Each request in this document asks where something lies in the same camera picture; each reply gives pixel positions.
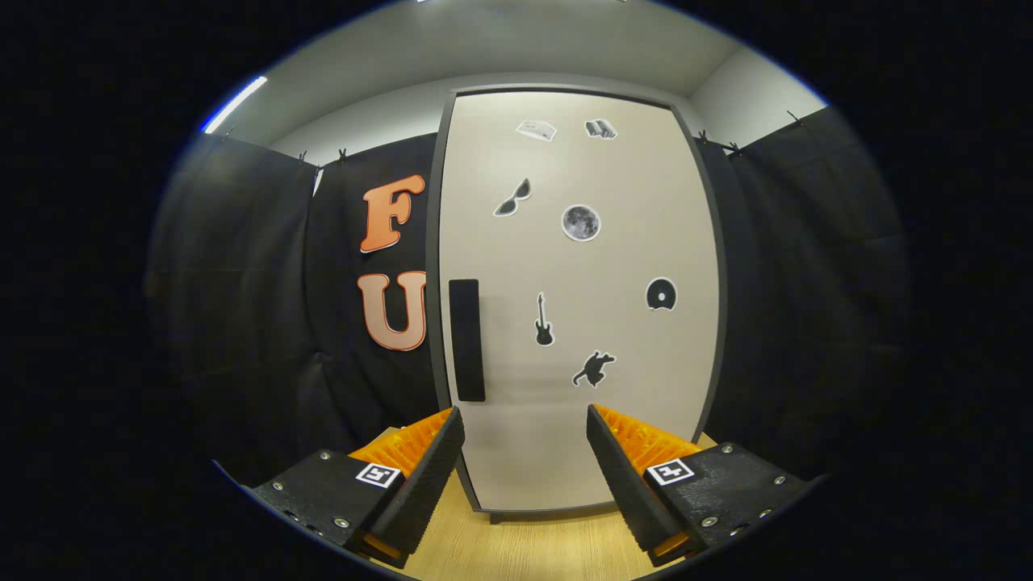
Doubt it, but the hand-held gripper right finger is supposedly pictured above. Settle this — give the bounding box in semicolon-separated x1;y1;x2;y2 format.
586;403;812;566

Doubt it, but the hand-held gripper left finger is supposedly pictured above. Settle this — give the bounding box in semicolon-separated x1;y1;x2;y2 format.
250;406;466;566

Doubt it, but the dark grey shoe cabinet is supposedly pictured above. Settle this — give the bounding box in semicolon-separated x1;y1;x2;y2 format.
425;83;729;525

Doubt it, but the black backdrop cloth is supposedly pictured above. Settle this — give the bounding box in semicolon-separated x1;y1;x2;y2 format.
145;105;909;485

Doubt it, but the row of black cloth clips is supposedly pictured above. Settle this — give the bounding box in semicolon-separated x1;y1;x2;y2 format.
297;111;804;164

